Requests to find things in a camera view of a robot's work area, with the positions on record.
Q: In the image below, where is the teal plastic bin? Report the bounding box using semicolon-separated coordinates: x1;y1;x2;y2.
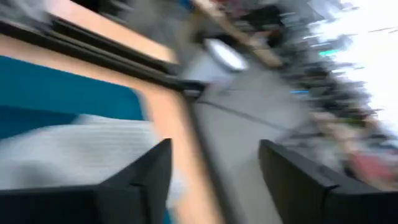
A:
0;55;147;141

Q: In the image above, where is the white trash bin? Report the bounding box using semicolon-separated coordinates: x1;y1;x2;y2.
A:
180;37;249;91

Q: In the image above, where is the grey waffle towel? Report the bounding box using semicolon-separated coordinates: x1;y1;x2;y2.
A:
0;113;187;209

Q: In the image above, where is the black metal table frame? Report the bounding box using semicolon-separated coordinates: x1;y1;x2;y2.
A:
0;18;206;97

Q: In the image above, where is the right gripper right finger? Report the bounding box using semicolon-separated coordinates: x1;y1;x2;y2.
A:
258;139;398;224

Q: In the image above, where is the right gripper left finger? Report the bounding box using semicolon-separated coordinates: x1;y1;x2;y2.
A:
0;138;174;224

